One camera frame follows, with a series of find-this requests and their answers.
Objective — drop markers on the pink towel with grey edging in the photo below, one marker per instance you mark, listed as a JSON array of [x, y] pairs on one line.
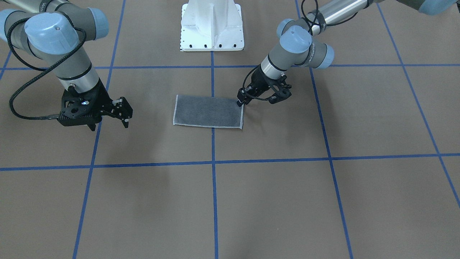
[[206, 111]]

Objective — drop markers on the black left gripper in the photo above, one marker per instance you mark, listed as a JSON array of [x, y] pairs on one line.
[[259, 83]]

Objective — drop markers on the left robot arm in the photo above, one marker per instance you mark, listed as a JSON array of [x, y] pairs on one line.
[[297, 46]]

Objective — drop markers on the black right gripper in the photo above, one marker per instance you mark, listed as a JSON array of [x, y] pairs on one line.
[[101, 98]]

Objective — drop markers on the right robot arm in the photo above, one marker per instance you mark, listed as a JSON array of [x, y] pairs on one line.
[[48, 36]]

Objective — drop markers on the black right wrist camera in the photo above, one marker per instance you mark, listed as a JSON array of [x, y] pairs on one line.
[[78, 109]]

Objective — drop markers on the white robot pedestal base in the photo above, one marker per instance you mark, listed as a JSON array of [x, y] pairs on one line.
[[211, 25]]

